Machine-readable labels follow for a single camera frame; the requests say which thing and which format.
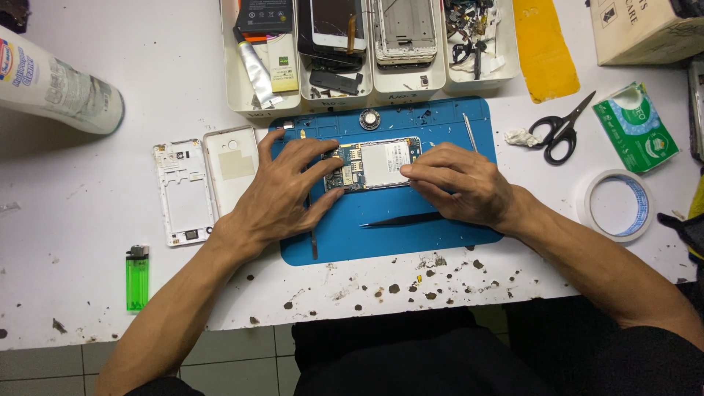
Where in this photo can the person's right hand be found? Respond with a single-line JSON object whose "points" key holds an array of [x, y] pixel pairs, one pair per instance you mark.
{"points": [[473, 187]]}

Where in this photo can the person's left hand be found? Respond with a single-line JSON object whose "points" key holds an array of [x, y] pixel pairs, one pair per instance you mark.
{"points": [[275, 203]]}

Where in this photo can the smartphone with circuit board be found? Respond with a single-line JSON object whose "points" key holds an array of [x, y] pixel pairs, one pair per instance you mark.
{"points": [[379, 164]]}

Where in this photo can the grey metal spudger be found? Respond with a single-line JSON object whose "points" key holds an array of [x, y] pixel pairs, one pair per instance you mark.
{"points": [[313, 242]]}

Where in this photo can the thin silver pry tool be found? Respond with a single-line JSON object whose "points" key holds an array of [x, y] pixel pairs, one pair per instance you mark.
{"points": [[469, 132]]}

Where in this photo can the white phone back cover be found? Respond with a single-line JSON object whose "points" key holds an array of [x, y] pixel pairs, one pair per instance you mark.
{"points": [[234, 159]]}

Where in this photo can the crumpled white tissue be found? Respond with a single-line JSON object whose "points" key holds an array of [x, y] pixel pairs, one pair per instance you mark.
{"points": [[521, 137]]}

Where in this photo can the black tweezers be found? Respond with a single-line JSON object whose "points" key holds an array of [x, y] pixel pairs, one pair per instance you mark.
{"points": [[407, 220]]}

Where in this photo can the black scissors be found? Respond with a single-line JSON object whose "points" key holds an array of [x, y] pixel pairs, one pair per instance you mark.
{"points": [[561, 135]]}

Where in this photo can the blue repair mat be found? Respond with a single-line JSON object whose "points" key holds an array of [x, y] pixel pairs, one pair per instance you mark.
{"points": [[385, 242]]}

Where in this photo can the white tray with phone frames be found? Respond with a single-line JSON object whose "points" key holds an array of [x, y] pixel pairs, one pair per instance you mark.
{"points": [[407, 88]]}

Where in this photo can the white tray with phone screens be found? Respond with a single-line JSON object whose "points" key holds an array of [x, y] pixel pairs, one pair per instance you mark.
{"points": [[335, 100]]}

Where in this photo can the white tape roll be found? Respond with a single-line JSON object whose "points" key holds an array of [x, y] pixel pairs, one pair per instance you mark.
{"points": [[591, 212]]}

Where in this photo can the white tray with glue tube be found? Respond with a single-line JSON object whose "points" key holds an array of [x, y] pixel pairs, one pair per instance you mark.
{"points": [[234, 88]]}

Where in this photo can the round metal speaker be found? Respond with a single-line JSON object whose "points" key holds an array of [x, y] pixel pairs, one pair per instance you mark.
{"points": [[370, 119]]}

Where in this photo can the white tray with small parts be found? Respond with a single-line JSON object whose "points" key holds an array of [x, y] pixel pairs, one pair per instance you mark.
{"points": [[509, 60]]}

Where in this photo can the silver glue tube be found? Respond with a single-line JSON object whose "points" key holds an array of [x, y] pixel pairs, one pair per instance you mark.
{"points": [[256, 71]]}

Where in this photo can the black plastic phone part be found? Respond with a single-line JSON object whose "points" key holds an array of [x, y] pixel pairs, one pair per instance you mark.
{"points": [[335, 81]]}

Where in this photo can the white and gold battery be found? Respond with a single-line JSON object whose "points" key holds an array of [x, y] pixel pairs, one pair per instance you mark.
{"points": [[283, 63]]}

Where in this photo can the heap of small phone parts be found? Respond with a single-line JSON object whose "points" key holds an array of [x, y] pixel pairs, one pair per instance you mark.
{"points": [[473, 38]]}

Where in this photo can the yellow sheet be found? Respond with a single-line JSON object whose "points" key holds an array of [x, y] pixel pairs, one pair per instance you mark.
{"points": [[544, 49]]}

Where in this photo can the green lighter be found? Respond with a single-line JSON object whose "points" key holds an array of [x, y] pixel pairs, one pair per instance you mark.
{"points": [[137, 280]]}

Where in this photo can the person's black clothing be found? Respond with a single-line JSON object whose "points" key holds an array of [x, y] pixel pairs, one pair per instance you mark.
{"points": [[467, 357]]}

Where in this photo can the stack of white phone frames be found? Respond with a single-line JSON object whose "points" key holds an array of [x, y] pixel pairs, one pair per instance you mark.
{"points": [[405, 30]]}

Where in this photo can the green tissue packet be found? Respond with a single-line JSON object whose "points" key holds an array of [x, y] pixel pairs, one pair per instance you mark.
{"points": [[635, 129]]}

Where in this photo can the stack of cracked phone screens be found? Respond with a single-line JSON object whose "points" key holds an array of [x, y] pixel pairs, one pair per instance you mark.
{"points": [[335, 27]]}

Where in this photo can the black phone battery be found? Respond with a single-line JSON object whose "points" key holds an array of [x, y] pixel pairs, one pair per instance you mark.
{"points": [[264, 15]]}

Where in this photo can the beige cardboard box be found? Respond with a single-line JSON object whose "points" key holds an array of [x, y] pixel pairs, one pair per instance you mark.
{"points": [[643, 33]]}

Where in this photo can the grey device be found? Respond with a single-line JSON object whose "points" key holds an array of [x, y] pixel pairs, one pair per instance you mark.
{"points": [[697, 110]]}

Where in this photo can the white plastic cleaner bottle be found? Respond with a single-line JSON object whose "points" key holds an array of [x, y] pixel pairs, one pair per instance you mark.
{"points": [[55, 82]]}

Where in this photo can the dark brown object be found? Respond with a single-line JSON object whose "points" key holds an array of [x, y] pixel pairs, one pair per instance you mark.
{"points": [[14, 14]]}

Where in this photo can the white phone middle frame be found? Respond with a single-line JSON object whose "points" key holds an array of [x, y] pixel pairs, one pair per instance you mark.
{"points": [[184, 192]]}

